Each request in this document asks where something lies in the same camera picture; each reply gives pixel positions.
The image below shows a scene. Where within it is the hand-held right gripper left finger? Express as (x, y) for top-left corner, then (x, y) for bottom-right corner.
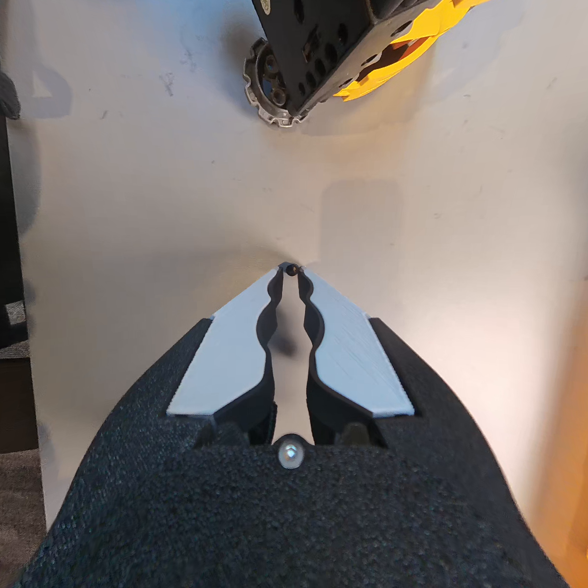
(165, 266), (286, 445)

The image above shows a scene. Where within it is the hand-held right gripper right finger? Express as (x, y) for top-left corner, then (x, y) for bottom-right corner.
(296, 266), (415, 445)

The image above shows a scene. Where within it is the yellow brick toy truck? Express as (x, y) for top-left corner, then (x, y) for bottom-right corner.
(243, 0), (488, 128)

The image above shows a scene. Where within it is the pale grey desk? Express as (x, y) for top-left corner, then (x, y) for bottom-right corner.
(7, 0), (588, 575)

